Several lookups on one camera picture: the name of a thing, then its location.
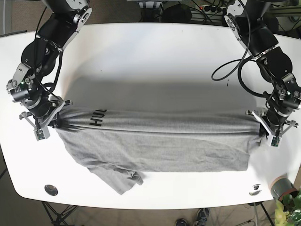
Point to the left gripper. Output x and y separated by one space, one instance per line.
280 103

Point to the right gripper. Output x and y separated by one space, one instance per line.
24 88

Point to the grey printed T-shirt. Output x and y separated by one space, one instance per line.
118 146

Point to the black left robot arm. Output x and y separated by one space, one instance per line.
245 19

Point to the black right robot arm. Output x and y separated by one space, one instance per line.
36 77

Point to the left metal table grommet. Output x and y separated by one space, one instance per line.
51 190

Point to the metal table grommet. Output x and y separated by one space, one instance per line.
51 190
255 190

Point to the grey plant pot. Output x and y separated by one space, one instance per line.
282 186

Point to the right metal table grommet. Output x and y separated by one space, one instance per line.
255 190

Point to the green potted plant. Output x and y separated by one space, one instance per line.
288 211

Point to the person's dark shoes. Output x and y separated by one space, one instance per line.
200 219

